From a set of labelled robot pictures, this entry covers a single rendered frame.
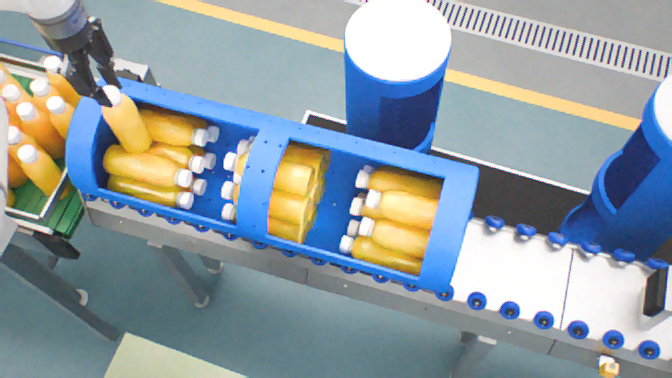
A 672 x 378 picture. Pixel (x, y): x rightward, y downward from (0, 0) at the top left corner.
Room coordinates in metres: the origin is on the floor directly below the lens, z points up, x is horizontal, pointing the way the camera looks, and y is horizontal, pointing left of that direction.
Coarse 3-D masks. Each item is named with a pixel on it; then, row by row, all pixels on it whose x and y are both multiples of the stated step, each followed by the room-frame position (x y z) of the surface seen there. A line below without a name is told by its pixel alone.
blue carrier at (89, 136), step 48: (144, 96) 0.87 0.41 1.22; (192, 96) 0.89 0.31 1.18; (96, 144) 0.82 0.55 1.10; (336, 144) 0.71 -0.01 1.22; (384, 144) 0.73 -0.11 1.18; (96, 192) 0.70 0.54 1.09; (240, 192) 0.62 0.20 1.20; (336, 192) 0.72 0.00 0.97; (288, 240) 0.55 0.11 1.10; (336, 240) 0.59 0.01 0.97; (432, 240) 0.49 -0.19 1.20; (432, 288) 0.43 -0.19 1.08
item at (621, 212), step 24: (648, 120) 0.85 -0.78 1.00; (648, 144) 0.97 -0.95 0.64; (600, 168) 0.91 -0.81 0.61; (624, 168) 0.97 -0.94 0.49; (648, 168) 0.95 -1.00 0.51; (600, 192) 0.83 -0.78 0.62; (624, 192) 0.96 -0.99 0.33; (648, 192) 0.74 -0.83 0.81; (576, 216) 0.95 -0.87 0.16; (600, 216) 0.94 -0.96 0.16; (624, 216) 0.74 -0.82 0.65; (648, 216) 0.71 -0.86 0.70; (576, 240) 0.86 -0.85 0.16; (600, 240) 0.74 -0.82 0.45; (624, 240) 0.71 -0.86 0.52; (648, 240) 0.69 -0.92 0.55
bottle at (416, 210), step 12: (384, 192) 0.62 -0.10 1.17; (396, 192) 0.61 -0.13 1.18; (408, 192) 0.61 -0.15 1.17; (384, 204) 0.59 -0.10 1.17; (396, 204) 0.58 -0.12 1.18; (408, 204) 0.58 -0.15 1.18; (420, 204) 0.58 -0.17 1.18; (432, 204) 0.58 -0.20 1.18; (396, 216) 0.56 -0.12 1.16; (408, 216) 0.56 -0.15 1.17; (420, 216) 0.55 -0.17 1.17; (432, 216) 0.55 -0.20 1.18; (420, 228) 0.54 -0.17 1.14
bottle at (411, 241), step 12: (372, 228) 0.56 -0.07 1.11; (384, 228) 0.55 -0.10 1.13; (396, 228) 0.55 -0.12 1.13; (408, 228) 0.55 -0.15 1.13; (384, 240) 0.53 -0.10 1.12; (396, 240) 0.52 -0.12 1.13; (408, 240) 0.52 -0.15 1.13; (420, 240) 0.52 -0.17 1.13; (396, 252) 0.51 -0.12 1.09; (408, 252) 0.50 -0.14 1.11; (420, 252) 0.49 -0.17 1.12
